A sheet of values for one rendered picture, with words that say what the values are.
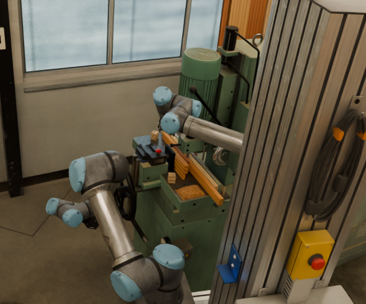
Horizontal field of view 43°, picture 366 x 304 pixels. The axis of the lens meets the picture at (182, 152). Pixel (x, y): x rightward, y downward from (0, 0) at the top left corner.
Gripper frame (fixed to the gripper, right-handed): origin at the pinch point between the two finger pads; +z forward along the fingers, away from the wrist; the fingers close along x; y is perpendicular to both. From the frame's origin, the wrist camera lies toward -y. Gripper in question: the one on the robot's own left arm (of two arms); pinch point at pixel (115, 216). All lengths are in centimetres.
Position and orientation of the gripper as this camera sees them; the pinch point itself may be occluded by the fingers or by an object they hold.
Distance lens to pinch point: 233.9
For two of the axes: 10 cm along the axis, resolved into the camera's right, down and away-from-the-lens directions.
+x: 4.5, 5.3, -7.1
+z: 7.0, 2.8, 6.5
